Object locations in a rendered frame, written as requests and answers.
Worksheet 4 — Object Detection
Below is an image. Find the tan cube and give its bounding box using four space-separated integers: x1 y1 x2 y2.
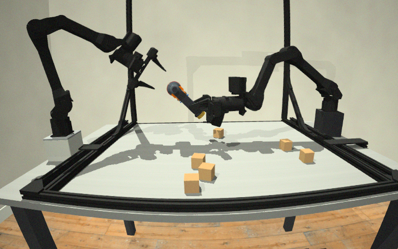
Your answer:
279 139 292 151
299 149 315 163
184 173 200 193
191 153 206 169
213 128 224 138
198 162 215 181

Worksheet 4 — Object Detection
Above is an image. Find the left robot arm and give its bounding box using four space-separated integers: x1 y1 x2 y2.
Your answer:
229 46 343 116

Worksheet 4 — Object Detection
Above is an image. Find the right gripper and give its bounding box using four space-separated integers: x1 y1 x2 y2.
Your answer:
124 47 166 90

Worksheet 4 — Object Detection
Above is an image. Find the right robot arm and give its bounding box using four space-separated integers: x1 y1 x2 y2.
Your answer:
26 15 143 137

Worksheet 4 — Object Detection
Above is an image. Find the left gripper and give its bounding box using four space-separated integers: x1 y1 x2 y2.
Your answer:
189 94 232 118

